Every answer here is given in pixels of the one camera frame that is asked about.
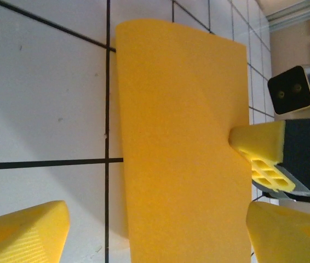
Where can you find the yellow cloth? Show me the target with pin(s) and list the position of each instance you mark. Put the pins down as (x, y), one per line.
(182, 123)

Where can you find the aluminium corner post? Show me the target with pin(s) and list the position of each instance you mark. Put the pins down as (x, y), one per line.
(294, 13)

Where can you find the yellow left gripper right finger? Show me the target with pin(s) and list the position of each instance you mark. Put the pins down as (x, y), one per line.
(286, 238)

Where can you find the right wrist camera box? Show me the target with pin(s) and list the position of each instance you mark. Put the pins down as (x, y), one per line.
(289, 90)

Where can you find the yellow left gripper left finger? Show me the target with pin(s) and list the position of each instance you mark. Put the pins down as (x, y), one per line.
(23, 235)

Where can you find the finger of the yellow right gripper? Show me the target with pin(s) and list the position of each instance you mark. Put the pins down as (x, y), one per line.
(261, 139)

